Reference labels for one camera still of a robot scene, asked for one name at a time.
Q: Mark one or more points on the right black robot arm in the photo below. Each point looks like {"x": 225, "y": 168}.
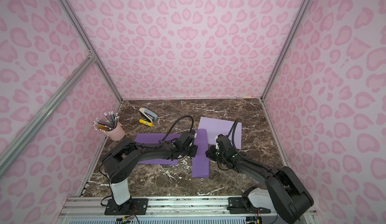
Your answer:
{"x": 288, "y": 195}

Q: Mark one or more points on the grey beige stapler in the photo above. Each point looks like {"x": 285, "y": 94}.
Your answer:
{"x": 148, "y": 114}

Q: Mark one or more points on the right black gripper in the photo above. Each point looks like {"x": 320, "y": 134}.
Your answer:
{"x": 209, "y": 153}

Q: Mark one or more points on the aluminium front rail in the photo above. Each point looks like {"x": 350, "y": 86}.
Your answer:
{"x": 166, "y": 210}

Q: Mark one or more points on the pink pencil cup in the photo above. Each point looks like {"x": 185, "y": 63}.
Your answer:
{"x": 117, "y": 133}

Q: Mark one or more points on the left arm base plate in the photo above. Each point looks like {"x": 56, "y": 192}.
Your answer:
{"x": 137, "y": 206}

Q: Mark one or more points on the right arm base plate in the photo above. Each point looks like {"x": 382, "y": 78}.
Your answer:
{"x": 241, "y": 205}

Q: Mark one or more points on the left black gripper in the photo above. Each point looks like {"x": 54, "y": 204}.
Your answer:
{"x": 193, "y": 150}

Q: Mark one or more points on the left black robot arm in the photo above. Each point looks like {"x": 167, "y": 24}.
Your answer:
{"x": 122, "y": 159}

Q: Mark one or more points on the bundle of pencils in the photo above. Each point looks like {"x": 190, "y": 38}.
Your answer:
{"x": 110, "y": 123}

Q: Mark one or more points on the light lilac paper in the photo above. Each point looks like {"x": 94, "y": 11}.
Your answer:
{"x": 214, "y": 127}

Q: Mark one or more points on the yellow glue stick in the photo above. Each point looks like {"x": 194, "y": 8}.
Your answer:
{"x": 146, "y": 122}

